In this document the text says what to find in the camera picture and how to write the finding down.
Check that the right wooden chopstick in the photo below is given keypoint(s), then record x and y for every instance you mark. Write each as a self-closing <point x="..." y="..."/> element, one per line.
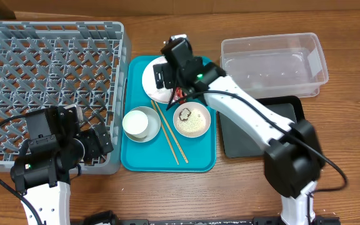
<point x="172" y="133"/>

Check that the grey plastic dish rack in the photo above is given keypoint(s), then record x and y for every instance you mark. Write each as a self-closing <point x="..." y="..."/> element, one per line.
<point x="85" y="63"/>

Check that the pile of white rice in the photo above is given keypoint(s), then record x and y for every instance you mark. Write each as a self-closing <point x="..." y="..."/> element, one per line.
<point x="194" y="126"/>

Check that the grey shallow bowl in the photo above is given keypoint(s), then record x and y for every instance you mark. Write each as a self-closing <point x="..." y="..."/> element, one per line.
<point x="153" y="127"/>

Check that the red snack wrapper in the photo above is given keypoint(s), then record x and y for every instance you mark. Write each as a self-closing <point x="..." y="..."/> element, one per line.
<point x="179" y="93"/>

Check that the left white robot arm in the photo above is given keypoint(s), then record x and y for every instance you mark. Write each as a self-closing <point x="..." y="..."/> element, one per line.
<point x="44" y="182"/>

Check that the wooden chopstick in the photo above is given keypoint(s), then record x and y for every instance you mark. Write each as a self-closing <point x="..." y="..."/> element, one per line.
<point x="172" y="133"/>
<point x="166" y="135"/>

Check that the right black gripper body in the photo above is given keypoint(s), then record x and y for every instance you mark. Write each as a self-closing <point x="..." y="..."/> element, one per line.
<point x="163" y="75"/>

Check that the brown food chunk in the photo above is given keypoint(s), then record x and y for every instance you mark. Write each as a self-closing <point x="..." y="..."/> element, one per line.
<point x="184" y="114"/>

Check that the white paper cup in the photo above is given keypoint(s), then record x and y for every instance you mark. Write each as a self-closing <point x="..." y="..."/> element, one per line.
<point x="135" y="123"/>

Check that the teal plastic serving tray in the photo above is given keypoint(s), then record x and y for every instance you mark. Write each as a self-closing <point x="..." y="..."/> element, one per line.
<point x="155" y="155"/>

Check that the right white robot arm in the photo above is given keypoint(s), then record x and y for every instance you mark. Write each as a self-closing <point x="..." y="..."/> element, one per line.
<point x="292" y="154"/>

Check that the left wooden chopstick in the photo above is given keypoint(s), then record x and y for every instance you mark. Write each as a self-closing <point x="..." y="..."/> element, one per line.
<point x="166" y="135"/>

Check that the large white round plate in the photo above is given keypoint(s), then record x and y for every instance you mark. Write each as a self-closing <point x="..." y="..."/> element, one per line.
<point x="149" y="84"/>

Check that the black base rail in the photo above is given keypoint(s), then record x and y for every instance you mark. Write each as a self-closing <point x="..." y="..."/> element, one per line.
<point x="109" y="218"/>

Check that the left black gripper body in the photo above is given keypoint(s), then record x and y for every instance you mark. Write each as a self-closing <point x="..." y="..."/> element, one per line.
<point x="87" y="144"/>

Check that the clear plastic waste bin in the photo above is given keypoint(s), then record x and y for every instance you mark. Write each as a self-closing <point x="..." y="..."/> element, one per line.
<point x="276" y="65"/>

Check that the black rectangular tray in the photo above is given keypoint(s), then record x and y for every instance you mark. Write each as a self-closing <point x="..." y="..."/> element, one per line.
<point x="238" y="144"/>

